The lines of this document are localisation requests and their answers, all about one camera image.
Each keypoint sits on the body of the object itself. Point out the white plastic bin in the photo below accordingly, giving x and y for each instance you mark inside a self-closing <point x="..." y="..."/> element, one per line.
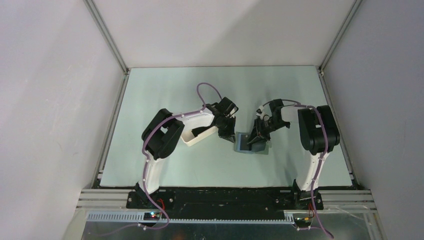
<point x="190" y="139"/>

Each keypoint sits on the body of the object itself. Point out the black credit card in bin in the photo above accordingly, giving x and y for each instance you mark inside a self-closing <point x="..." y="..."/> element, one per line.
<point x="198" y="131"/>

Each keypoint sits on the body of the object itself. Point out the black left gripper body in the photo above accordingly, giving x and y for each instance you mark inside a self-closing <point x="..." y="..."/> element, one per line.
<point x="225" y="122"/>

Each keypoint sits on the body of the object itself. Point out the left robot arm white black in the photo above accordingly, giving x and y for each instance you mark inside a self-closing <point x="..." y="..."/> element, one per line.
<point x="163" y="133"/>

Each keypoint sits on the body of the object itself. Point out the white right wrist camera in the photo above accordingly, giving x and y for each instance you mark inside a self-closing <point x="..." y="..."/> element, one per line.
<point x="260" y="113"/>

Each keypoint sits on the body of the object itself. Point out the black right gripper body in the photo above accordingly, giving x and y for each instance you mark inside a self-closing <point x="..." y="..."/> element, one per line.
<point x="269" y="125"/>

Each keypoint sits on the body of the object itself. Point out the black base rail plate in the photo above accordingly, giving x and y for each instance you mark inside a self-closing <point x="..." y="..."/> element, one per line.
<point x="224" y="203"/>

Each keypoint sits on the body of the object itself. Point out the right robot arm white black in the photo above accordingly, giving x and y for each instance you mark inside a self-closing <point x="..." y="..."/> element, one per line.
<point x="318" y="134"/>

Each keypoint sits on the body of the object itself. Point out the black credit card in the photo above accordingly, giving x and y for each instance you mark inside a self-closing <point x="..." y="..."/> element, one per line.
<point x="198" y="131"/>
<point x="243" y="142"/>

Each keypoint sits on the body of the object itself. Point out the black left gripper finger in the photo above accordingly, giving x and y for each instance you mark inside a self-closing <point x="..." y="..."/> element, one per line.
<point x="226" y="134"/>
<point x="231" y="124"/>

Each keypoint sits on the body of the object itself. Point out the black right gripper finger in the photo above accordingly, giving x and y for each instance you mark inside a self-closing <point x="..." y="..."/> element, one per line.
<point x="256" y="135"/>
<point x="262" y="144"/>

